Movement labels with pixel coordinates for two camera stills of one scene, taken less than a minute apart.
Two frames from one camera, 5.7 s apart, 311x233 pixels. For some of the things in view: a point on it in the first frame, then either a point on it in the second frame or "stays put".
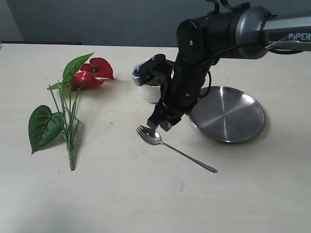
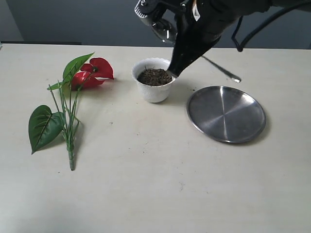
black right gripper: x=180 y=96 → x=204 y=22
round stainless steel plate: x=228 y=114 stays put
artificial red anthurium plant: x=45 y=126 stays put
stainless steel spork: x=152 y=137 → x=227 y=73
